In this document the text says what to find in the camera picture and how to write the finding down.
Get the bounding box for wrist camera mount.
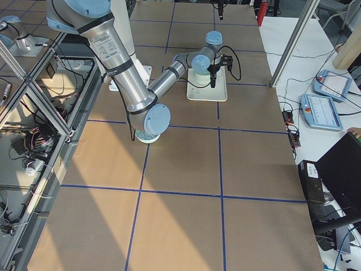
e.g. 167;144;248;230
219;55;233;72

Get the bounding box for green bowl with ice cubes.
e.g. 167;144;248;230
135;130;160;144

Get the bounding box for black box device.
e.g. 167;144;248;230
298;160;325;204

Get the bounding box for black computer monitor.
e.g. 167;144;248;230
312;130;361;237

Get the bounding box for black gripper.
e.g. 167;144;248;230
207;62;221;88
214;0;227;20

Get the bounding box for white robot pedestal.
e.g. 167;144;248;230
111;0;152;86

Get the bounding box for blue teach pendant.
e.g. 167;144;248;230
313;69;351;102
300;94;343;131

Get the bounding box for far blue teach pendant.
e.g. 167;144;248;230
313;69;351;102

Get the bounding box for aluminium frame post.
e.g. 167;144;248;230
270;0;320;88

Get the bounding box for near blue teach pendant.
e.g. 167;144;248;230
300;94;343;131

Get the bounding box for pale green bear tray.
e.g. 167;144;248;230
187;64;227;102

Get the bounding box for red fire extinguisher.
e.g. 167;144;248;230
257;0;268;27

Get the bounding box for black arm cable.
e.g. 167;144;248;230
186;45;242;88

